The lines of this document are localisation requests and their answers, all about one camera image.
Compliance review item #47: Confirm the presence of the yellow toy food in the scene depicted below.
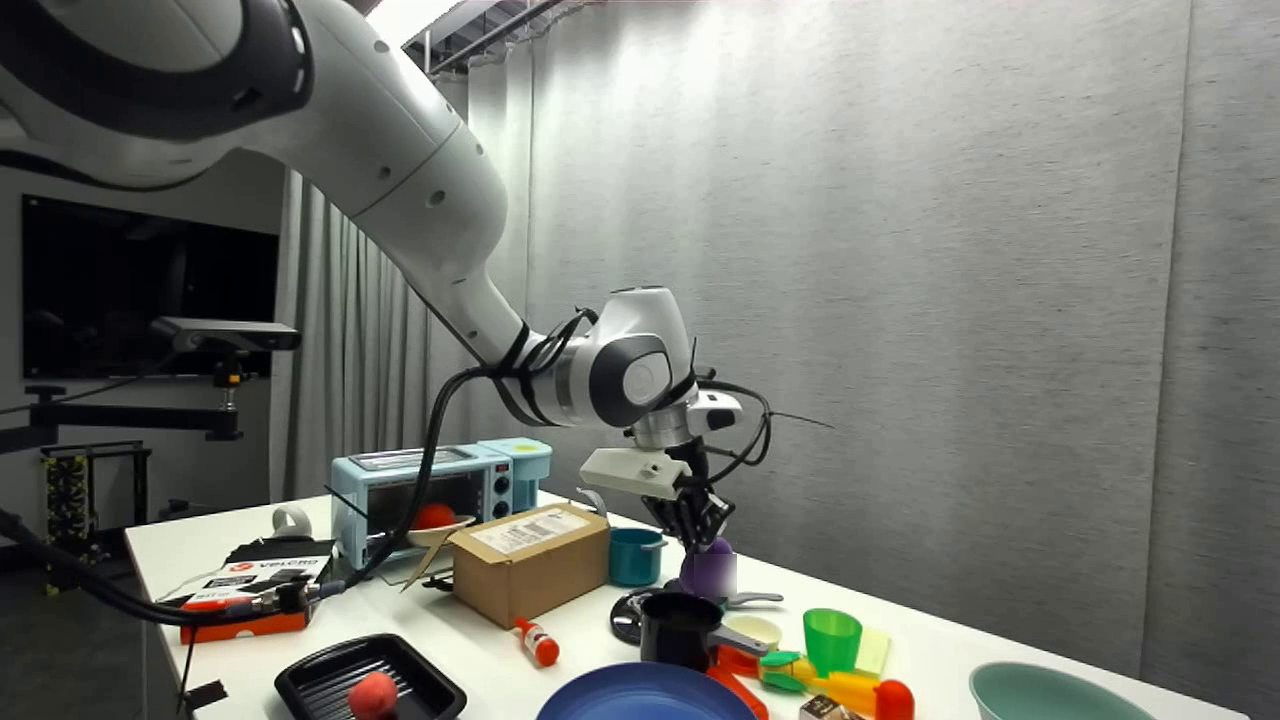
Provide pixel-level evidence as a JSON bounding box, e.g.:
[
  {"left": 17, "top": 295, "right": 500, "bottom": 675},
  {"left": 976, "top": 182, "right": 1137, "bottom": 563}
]
[{"left": 797, "top": 667, "right": 883, "bottom": 715}]

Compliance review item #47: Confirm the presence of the red toy bottle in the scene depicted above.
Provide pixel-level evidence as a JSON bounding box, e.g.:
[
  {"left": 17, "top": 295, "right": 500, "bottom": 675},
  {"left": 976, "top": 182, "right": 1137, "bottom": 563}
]
[{"left": 871, "top": 675, "right": 921, "bottom": 720}]

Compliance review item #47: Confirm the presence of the dark equipment rack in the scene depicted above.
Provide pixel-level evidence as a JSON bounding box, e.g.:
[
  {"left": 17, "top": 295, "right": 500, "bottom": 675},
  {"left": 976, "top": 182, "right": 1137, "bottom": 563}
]
[{"left": 35, "top": 439, "right": 152, "bottom": 591}]

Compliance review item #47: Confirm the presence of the cardboard shipping box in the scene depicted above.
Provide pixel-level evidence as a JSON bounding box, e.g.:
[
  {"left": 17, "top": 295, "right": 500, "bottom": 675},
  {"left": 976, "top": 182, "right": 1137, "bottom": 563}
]
[{"left": 447, "top": 502, "right": 614, "bottom": 634}]

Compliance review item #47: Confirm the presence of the black monitor screen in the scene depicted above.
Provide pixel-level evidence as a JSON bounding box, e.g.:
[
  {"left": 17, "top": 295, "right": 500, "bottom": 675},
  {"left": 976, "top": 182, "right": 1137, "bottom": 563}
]
[{"left": 17, "top": 196, "right": 283, "bottom": 388}]

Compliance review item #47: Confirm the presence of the green toy vegetable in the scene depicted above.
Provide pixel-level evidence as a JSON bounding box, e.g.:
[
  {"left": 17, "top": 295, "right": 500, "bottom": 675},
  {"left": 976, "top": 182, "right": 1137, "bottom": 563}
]
[{"left": 756, "top": 647, "right": 810, "bottom": 700}]

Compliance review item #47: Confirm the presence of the blue plastic plate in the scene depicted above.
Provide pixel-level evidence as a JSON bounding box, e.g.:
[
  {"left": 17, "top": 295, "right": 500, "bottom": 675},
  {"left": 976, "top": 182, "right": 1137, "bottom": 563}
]
[{"left": 537, "top": 660, "right": 765, "bottom": 720}]

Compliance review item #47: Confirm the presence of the red white glue stick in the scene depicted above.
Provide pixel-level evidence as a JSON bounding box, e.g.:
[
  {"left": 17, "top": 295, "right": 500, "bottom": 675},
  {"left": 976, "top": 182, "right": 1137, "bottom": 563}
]
[{"left": 510, "top": 611, "right": 563, "bottom": 672}]

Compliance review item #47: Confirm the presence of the teal toy pot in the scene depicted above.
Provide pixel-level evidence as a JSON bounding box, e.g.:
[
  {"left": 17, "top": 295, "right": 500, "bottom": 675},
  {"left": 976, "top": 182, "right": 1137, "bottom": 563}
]
[{"left": 605, "top": 525, "right": 667, "bottom": 591}]

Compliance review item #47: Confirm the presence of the light blue toaster oven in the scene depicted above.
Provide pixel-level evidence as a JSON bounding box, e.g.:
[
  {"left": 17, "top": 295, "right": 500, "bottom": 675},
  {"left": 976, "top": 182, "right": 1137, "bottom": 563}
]
[{"left": 329, "top": 436, "right": 555, "bottom": 577}]

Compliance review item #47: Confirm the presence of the green plastic cup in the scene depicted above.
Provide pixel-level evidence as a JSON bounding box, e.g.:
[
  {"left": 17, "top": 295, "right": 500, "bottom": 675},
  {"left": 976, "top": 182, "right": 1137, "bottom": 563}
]
[{"left": 800, "top": 606, "right": 866, "bottom": 680}]

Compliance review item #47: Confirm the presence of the mint green bowl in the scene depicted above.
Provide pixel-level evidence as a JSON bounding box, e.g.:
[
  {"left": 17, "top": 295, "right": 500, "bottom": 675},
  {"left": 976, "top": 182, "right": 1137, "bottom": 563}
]
[{"left": 969, "top": 660, "right": 1157, "bottom": 720}]

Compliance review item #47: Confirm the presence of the black grill tray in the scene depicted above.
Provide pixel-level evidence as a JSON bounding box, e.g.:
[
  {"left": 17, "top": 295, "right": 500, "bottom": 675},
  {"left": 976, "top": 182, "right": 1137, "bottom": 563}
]
[{"left": 273, "top": 634, "right": 472, "bottom": 720}]

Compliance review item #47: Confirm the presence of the red ball plush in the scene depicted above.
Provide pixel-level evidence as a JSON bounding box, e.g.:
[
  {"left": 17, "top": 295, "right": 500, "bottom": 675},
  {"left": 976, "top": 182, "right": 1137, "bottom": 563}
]
[{"left": 348, "top": 667, "right": 405, "bottom": 720}]

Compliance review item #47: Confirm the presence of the gray curtain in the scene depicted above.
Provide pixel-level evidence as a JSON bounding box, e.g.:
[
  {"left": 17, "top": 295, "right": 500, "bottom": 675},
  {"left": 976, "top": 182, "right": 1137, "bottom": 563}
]
[{"left": 264, "top": 0, "right": 1280, "bottom": 695}]

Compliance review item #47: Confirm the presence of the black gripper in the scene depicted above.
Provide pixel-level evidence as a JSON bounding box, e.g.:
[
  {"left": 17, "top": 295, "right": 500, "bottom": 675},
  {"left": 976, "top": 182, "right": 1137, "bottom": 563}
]
[{"left": 659, "top": 474, "right": 738, "bottom": 569}]

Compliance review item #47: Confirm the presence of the black camera on boom arm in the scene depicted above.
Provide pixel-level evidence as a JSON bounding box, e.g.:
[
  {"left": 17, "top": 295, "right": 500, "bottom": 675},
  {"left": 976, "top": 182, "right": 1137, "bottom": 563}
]
[{"left": 0, "top": 313, "right": 305, "bottom": 453}]

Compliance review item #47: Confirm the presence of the black pot lid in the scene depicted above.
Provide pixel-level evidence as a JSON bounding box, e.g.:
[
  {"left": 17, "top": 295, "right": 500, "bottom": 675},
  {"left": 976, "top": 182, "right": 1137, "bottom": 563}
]
[{"left": 606, "top": 589, "right": 657, "bottom": 647}]

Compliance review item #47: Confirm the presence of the orange red carrot toy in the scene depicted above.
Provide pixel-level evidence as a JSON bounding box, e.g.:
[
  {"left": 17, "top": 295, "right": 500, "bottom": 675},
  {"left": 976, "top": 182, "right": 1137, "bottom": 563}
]
[{"left": 702, "top": 642, "right": 777, "bottom": 720}]

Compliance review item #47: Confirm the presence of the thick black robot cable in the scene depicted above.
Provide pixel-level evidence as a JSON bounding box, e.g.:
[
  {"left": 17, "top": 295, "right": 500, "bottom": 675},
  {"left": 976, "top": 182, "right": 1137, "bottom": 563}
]
[{"left": 0, "top": 313, "right": 605, "bottom": 634}]

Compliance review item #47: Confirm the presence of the ceiling light strip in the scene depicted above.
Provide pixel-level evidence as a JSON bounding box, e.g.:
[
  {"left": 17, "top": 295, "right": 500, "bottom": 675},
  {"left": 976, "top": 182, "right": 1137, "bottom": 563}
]
[{"left": 362, "top": 0, "right": 465, "bottom": 56}]

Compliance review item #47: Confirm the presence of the purple plush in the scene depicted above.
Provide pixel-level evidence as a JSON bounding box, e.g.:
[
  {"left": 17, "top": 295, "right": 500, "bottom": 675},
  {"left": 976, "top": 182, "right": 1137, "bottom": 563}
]
[{"left": 664, "top": 538, "right": 738, "bottom": 607}]

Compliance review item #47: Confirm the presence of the dark teal frying pan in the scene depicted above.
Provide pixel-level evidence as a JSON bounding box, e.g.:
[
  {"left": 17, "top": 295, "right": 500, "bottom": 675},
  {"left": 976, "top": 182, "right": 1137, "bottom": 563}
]
[{"left": 714, "top": 583, "right": 791, "bottom": 621}]

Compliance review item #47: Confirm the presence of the black toy pot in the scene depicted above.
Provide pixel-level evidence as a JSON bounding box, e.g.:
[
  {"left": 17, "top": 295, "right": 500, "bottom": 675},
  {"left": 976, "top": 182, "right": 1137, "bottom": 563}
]
[{"left": 637, "top": 589, "right": 727, "bottom": 672}]

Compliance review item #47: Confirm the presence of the white round device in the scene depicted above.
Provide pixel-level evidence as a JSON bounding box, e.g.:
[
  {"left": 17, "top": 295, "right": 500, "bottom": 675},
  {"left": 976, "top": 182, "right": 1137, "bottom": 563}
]
[{"left": 264, "top": 504, "right": 315, "bottom": 544}]

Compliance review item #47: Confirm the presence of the red orange box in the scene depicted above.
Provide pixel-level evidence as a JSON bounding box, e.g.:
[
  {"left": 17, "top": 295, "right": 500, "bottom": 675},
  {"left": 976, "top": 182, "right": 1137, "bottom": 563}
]
[{"left": 174, "top": 558, "right": 318, "bottom": 647}]

